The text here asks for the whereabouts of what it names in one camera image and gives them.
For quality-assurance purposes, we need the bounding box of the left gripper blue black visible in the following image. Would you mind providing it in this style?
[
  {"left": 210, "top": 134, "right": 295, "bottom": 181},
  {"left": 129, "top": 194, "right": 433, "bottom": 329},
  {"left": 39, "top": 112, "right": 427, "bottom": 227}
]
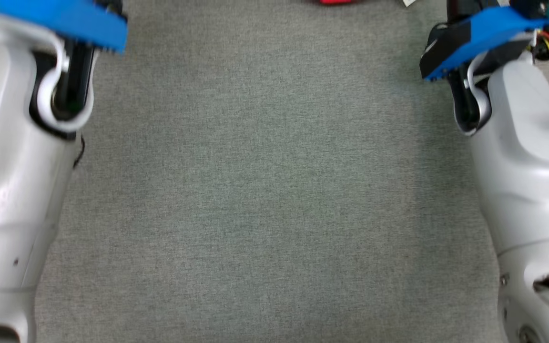
[{"left": 0, "top": 0, "right": 128, "bottom": 120}]

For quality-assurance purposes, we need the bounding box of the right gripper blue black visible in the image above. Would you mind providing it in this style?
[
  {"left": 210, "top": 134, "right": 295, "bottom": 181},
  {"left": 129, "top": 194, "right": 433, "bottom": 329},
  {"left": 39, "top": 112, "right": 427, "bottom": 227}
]
[{"left": 420, "top": 0, "right": 549, "bottom": 131}]

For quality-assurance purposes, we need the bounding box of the thin black cable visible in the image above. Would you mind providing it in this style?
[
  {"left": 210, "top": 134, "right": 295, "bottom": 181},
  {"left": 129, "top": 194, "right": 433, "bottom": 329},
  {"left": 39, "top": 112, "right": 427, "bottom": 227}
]
[{"left": 73, "top": 135, "right": 86, "bottom": 169}]

